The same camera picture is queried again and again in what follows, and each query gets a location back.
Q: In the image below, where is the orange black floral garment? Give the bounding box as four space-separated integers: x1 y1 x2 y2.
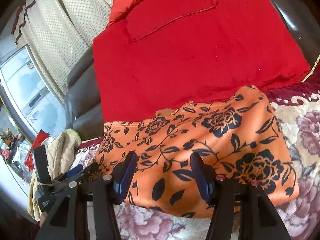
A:
94 86 299 218

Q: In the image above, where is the beige quilted jacket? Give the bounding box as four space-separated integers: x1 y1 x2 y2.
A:
27 128 81 222

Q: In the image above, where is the red paper decoration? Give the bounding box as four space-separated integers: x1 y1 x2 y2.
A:
24 129 50 171

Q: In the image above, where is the cluttered side shelf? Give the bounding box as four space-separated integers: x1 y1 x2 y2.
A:
1 128 32 185

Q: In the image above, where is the floral maroon bed blanket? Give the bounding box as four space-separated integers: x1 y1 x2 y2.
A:
74 67 319 239

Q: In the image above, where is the red folded blanket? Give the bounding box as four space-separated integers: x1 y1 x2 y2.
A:
93 0 310 121

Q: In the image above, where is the cream dotted curtain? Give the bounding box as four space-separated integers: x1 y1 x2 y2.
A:
11 0 113 100

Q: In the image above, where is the window with metal frame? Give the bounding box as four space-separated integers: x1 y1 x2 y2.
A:
1 45 66 141

